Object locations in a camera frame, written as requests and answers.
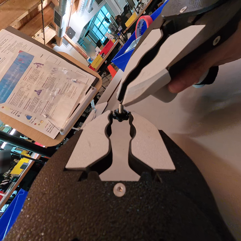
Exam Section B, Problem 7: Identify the yellow storage bin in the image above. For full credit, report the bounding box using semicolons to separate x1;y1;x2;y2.
91;54;105;71
125;13;138;28

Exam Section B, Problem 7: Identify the grey desk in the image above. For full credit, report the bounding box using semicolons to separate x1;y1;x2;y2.
81;57;241;241

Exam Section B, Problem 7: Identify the red storage bin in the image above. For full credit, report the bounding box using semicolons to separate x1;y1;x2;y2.
100;39;114;57

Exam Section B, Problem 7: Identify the blue plastic bin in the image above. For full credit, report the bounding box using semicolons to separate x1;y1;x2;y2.
112;0;170;72

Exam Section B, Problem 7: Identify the red tape roll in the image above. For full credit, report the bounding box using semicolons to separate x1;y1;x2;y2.
135;15;155;40

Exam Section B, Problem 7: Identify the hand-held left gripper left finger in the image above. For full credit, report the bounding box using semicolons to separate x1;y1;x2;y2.
65;111;113;171

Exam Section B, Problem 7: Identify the person's right hand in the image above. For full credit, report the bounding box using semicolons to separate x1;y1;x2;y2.
167;32;241;94

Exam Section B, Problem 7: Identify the white printed form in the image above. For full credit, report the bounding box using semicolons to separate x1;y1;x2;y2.
0;29;97;138

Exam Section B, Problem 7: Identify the black knob bolt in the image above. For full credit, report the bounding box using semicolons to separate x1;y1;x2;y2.
112;103;131;123

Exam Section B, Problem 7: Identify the blue container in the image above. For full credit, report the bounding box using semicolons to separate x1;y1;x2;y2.
0;188;29;241

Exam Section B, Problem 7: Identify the printed instruction sheet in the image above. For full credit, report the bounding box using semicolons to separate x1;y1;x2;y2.
0;51;95;131

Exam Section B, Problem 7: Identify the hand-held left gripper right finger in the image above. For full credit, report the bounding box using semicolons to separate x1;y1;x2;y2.
129;112;176;172

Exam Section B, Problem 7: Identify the wooden document stand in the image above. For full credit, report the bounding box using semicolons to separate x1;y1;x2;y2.
0;25;102;147

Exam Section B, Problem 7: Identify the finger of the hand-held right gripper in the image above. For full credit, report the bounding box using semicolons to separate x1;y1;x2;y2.
122;25;206;107
117;28;164;102

